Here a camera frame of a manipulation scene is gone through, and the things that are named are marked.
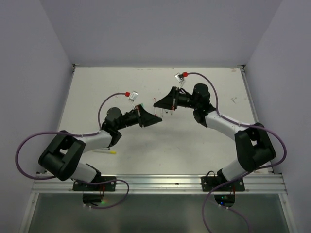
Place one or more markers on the aluminium mounting rail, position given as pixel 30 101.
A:
pixel 169 184

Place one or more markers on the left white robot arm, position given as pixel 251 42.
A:
pixel 62 156

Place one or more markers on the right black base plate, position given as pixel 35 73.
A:
pixel 222 183

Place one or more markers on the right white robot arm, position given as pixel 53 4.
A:
pixel 253 145

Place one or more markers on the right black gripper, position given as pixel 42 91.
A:
pixel 169 101

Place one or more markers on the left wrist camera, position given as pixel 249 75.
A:
pixel 132 96

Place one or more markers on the red capped white marker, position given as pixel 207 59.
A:
pixel 154 101

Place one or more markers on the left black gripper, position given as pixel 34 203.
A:
pixel 144 118

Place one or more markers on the yellow capped white pen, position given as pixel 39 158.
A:
pixel 105 152

